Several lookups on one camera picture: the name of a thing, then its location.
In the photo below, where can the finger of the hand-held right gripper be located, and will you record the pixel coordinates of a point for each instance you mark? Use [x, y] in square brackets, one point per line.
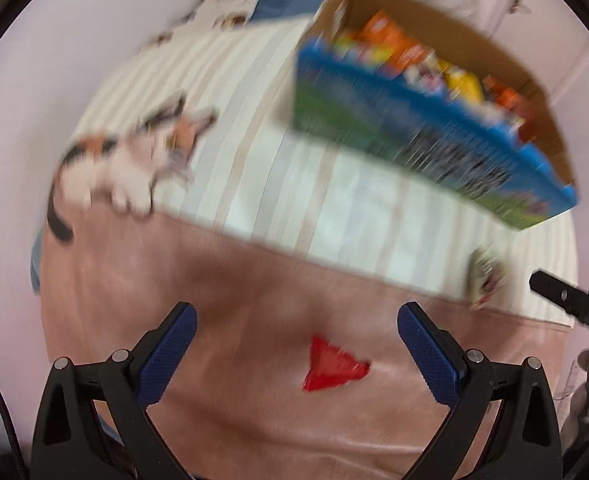
[564, 300]

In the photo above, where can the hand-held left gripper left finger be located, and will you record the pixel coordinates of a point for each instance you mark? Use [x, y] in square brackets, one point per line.
[169, 355]

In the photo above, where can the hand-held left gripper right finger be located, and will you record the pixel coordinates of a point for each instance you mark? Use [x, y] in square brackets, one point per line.
[429, 355]

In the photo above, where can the white berry cookie packet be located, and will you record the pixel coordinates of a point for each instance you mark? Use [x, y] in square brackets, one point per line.
[484, 277]

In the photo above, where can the red triangular packet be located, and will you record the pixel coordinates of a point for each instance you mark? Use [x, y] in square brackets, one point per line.
[332, 367]

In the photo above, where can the printed carton box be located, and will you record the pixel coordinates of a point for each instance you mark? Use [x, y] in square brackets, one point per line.
[374, 120]

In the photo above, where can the person's right hand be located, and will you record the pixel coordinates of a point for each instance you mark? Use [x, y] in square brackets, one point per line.
[572, 410]

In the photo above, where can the striped cat print blanket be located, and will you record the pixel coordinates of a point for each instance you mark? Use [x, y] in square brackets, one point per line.
[254, 270]

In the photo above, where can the pile of assorted snack packets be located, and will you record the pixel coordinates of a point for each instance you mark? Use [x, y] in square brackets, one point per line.
[399, 45]

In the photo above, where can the blue cloth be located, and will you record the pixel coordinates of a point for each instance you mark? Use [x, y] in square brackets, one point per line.
[279, 2]

